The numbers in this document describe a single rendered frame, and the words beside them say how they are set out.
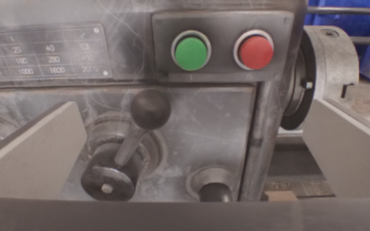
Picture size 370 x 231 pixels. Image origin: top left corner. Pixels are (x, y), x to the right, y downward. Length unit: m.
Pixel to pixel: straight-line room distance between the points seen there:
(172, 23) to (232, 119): 0.13
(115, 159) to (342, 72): 0.43
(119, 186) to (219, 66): 0.16
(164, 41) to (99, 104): 0.11
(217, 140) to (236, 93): 0.07
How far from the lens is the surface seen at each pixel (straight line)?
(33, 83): 0.30
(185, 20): 0.19
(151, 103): 0.16
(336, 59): 0.50
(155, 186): 0.33
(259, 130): 0.27
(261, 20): 0.20
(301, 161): 0.90
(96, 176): 0.24
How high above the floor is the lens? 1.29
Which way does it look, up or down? 32 degrees down
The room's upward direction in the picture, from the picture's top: 2 degrees counter-clockwise
